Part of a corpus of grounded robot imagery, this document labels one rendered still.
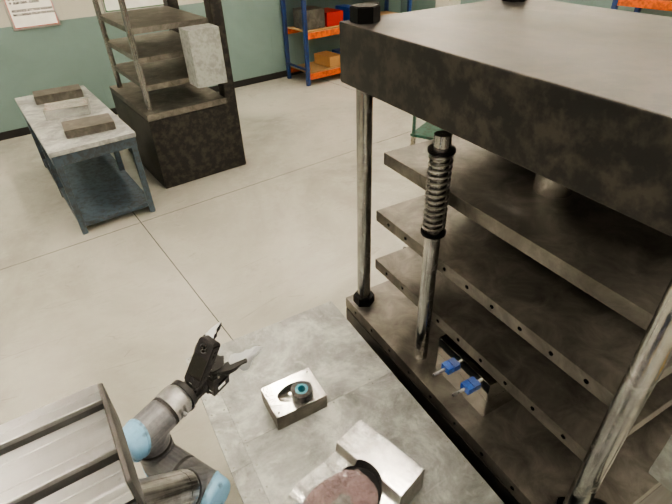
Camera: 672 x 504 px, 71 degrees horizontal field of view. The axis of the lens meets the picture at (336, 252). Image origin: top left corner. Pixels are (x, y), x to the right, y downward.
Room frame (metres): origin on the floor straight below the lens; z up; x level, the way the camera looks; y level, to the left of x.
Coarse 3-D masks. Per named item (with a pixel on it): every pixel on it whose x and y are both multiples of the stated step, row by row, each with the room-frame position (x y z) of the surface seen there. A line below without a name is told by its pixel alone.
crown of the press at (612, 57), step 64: (512, 0) 1.99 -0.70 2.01; (384, 64) 1.50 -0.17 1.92; (448, 64) 1.25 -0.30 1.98; (512, 64) 1.12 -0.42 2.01; (576, 64) 1.10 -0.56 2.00; (640, 64) 1.08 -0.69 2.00; (448, 128) 1.23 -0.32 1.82; (512, 128) 1.04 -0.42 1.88; (576, 128) 0.90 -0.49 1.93; (640, 128) 0.80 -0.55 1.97; (640, 192) 0.76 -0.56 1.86
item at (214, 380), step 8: (216, 360) 0.76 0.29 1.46; (216, 368) 0.73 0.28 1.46; (208, 376) 0.72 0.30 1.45; (216, 376) 0.72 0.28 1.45; (224, 376) 0.76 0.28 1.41; (176, 384) 0.68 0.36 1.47; (184, 384) 0.68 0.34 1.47; (208, 384) 0.72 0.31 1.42; (216, 384) 0.72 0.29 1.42; (224, 384) 0.75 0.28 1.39; (192, 392) 0.67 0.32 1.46; (200, 392) 0.71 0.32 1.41; (208, 392) 0.73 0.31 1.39; (216, 392) 0.72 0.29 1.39; (192, 400) 0.66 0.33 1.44; (192, 408) 0.68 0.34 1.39
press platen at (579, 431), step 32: (384, 256) 1.72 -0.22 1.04; (416, 256) 1.71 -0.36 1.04; (416, 288) 1.49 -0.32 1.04; (448, 288) 1.48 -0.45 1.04; (448, 320) 1.29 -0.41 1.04; (480, 320) 1.29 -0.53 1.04; (480, 352) 1.13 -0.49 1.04; (512, 352) 1.13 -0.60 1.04; (512, 384) 0.99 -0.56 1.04; (544, 384) 0.99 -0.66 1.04; (576, 384) 0.98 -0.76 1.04; (544, 416) 0.88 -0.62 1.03; (576, 416) 0.86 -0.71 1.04; (640, 416) 0.85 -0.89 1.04; (576, 448) 0.77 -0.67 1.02
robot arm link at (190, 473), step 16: (192, 464) 0.56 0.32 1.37; (144, 480) 0.46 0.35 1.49; (160, 480) 0.47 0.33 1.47; (176, 480) 0.48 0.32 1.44; (192, 480) 0.50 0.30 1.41; (208, 480) 0.52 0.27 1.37; (224, 480) 0.52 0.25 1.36; (144, 496) 0.42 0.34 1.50; (160, 496) 0.44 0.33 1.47; (176, 496) 0.46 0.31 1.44; (192, 496) 0.48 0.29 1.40; (208, 496) 0.49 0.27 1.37; (224, 496) 0.51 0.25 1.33
